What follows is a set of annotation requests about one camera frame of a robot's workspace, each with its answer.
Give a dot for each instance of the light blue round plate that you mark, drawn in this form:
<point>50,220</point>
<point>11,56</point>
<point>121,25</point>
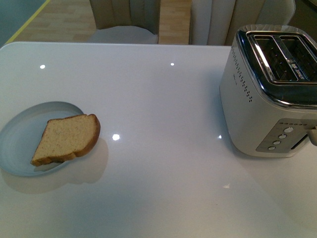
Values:
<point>21,135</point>

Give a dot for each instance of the beige chair right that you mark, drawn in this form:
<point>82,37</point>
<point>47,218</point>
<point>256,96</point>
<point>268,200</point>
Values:
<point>215,22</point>

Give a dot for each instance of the beige chair left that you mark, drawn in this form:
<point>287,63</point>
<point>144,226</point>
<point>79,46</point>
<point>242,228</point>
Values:
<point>126,21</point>

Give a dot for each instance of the white chrome two-slot toaster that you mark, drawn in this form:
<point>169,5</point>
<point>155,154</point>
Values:
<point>268,90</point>

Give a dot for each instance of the brown bread slice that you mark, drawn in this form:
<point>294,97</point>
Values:
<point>66,139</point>

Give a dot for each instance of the beige chair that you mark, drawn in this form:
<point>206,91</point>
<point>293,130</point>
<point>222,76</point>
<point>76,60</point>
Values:
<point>215,22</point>
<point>126,21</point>

